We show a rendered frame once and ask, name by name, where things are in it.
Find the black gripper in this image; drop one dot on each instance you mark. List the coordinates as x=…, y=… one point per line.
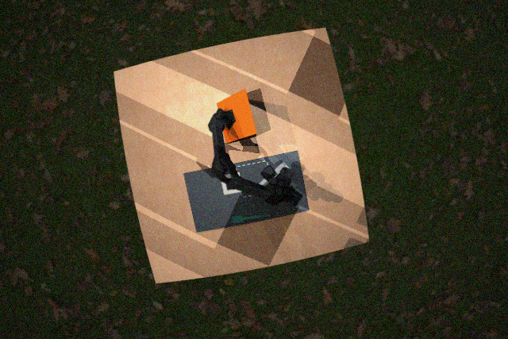
x=269, y=173

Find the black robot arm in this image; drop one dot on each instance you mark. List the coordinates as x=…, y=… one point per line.
x=273, y=194

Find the white square tile with dark centre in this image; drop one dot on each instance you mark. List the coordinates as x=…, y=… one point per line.
x=225, y=189

